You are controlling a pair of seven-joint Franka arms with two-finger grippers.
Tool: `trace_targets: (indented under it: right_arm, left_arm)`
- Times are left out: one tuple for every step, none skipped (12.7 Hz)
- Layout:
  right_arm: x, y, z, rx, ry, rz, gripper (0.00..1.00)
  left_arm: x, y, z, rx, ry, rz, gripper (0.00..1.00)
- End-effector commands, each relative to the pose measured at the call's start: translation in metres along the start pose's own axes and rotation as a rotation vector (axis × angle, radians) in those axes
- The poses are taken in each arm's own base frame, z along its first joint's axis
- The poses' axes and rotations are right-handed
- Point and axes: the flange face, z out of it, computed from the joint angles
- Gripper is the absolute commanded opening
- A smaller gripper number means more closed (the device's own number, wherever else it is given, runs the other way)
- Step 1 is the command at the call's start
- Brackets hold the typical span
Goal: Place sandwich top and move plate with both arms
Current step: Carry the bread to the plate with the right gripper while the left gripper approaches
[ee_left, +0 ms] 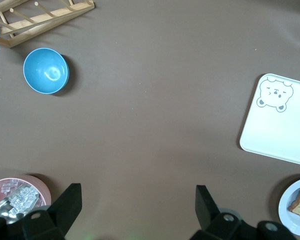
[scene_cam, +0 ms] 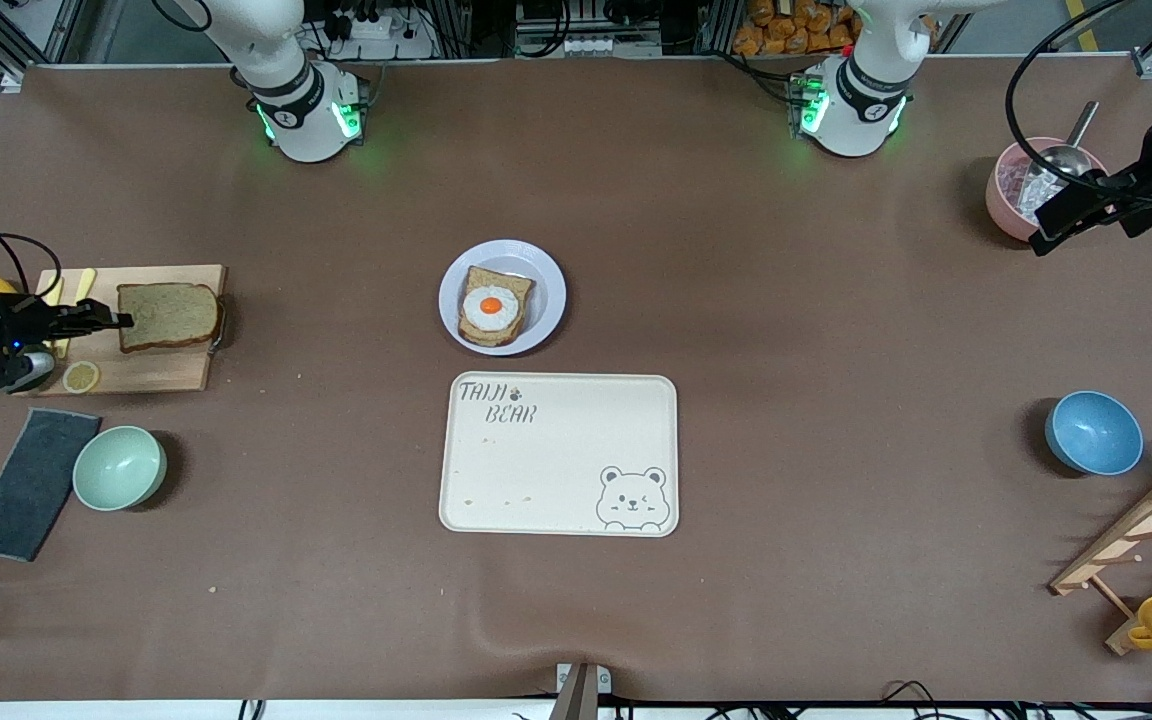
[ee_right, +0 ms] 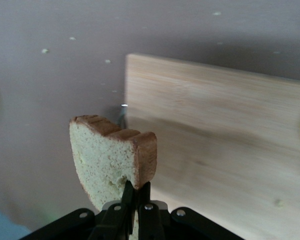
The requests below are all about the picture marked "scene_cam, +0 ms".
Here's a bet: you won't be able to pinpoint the brown bread slice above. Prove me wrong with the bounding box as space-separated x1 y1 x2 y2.
458 265 535 349
117 283 221 354

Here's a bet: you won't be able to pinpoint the fried egg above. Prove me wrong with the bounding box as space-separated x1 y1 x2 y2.
463 285 521 333

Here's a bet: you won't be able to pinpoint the round white plate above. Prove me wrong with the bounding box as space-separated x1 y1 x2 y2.
438 240 568 356

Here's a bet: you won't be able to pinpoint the yellow plastic knife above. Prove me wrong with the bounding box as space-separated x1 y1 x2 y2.
56 268 97 359

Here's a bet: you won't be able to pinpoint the metal ice scoop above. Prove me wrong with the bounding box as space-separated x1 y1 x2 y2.
1018 100 1100 189

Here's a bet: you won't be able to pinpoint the clear ice cubes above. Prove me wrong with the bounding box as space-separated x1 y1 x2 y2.
998 158 1069 223

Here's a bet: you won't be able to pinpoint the wooden cutting board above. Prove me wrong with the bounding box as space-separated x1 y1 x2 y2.
36 264 229 396

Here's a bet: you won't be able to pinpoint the pink bowl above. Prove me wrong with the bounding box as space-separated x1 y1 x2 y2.
985 137 1115 244

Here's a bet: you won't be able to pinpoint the mint green bowl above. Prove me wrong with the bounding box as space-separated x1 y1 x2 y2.
73 426 168 512

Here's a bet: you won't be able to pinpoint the dark grey cloth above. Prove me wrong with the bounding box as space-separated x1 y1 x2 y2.
0 408 102 563

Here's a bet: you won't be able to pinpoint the blue bowl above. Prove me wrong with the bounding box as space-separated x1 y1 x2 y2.
1044 391 1145 476

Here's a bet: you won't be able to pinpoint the wooden peg dish rack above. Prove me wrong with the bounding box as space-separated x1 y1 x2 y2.
1049 462 1152 656

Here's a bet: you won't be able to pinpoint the orange snack packets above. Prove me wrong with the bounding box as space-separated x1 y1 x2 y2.
733 0 862 57

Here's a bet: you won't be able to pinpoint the white power strip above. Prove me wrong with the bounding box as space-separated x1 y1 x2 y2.
308 10 439 61

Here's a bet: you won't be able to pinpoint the cream tray with bear print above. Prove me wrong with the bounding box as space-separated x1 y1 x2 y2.
438 372 679 538

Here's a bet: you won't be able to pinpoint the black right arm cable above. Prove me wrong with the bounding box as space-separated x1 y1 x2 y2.
0 225 63 301

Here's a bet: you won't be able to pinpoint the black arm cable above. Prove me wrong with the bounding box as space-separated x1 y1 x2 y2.
1005 0 1152 186
0 225 63 301

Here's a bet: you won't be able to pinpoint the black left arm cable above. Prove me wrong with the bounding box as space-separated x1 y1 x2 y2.
1005 0 1152 186

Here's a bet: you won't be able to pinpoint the metal table bracket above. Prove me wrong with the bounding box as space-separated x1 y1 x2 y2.
548 662 613 720

